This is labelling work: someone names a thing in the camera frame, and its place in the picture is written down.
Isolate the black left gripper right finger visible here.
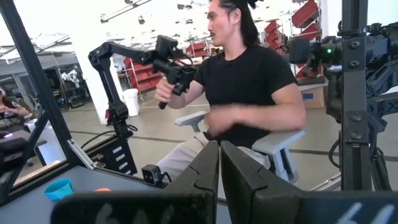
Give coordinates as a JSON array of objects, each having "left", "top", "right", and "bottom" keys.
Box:
[{"left": 220, "top": 140, "right": 306, "bottom": 224}]

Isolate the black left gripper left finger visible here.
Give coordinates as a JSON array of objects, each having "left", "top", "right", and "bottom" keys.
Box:
[{"left": 164, "top": 139, "right": 221, "bottom": 200}]

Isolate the teal measuring cup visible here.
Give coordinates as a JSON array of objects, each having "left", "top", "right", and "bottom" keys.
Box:
[{"left": 43, "top": 178, "right": 75, "bottom": 202}]

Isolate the grey office chair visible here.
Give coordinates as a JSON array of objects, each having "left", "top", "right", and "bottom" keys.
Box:
[{"left": 174, "top": 111, "right": 306, "bottom": 184}]

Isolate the white trash bin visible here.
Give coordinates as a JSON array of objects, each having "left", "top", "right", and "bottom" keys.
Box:
[{"left": 123, "top": 88, "right": 140, "bottom": 118}]

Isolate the person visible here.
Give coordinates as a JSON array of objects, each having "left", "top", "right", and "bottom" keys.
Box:
[
  {"left": 154, "top": 0, "right": 307, "bottom": 187},
  {"left": 0, "top": 88, "right": 32, "bottom": 129}
]

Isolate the red storage bin rack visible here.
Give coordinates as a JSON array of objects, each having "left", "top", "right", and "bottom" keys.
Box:
[
  {"left": 264, "top": 0, "right": 323, "bottom": 50},
  {"left": 119, "top": 57, "right": 162, "bottom": 94}
]

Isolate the cardboard box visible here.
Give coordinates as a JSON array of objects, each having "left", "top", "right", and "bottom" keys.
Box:
[{"left": 300, "top": 85, "right": 326, "bottom": 109}]

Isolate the small black table camera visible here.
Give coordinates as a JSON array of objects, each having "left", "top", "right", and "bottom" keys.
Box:
[{"left": 141, "top": 164, "right": 172, "bottom": 189}]

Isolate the black floor cable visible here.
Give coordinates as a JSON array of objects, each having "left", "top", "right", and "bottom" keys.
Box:
[{"left": 80, "top": 124, "right": 138, "bottom": 150}]

